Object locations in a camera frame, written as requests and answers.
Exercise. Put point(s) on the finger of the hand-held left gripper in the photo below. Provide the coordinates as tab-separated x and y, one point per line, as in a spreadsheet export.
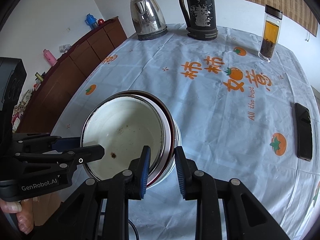
87	153
67	143

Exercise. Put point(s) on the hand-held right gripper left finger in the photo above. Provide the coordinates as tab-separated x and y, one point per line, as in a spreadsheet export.
146	170

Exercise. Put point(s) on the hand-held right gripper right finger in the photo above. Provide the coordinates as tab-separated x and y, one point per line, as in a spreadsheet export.
178	172

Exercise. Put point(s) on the person's left hand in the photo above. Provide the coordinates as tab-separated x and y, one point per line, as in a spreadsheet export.
25	217

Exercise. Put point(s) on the pile of small packets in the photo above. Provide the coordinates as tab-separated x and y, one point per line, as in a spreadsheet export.
22	107

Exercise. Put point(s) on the small green and gold object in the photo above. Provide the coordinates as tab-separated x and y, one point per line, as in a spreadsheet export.
39	76

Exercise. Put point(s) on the light blue printed tablecloth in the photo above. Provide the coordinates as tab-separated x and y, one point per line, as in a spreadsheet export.
212	105

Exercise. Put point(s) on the brown wooden cabinet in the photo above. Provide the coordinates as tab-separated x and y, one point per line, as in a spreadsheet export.
75	62

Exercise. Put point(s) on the pink plastic bottle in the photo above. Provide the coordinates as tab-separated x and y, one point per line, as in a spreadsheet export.
50	57

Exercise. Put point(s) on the grey crumpled bag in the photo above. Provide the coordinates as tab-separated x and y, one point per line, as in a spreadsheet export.
64	48

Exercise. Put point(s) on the blue toy on cabinet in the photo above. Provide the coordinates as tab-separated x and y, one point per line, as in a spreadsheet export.
91	21

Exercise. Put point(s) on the small red object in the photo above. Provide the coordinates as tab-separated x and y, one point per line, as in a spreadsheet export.
100	21

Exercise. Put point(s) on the black smartphone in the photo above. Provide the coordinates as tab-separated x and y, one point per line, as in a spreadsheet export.
303	130

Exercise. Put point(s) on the stainless steel electric kettle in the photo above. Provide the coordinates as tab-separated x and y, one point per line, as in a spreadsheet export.
147	15

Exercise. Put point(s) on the black worn thermos flask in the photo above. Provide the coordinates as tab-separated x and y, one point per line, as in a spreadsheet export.
200	10

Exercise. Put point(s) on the glass tea bottle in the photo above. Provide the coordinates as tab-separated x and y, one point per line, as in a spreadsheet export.
268	35

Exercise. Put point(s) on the bamboo window blind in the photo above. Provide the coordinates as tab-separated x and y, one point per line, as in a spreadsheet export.
287	2

